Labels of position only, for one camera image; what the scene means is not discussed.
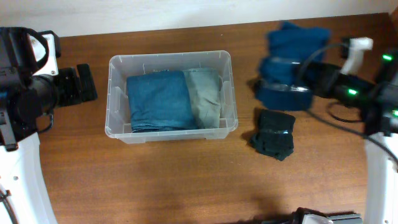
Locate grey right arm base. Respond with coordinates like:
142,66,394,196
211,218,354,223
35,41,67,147
260,207,363,224

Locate light blue jeans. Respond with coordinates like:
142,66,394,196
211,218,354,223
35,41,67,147
183,68,221,129

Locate blue garment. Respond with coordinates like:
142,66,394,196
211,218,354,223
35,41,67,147
255,22,331,111

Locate dark blue jeans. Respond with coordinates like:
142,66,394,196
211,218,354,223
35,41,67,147
126,70,197,133

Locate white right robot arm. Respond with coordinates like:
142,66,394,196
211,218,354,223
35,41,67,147
295,48,397,223

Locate black garment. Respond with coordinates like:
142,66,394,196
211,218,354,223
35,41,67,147
249,110,295,161

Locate clear plastic storage bin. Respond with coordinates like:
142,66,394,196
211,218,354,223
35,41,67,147
105,50,238,144

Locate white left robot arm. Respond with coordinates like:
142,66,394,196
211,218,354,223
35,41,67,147
1,27,98,223

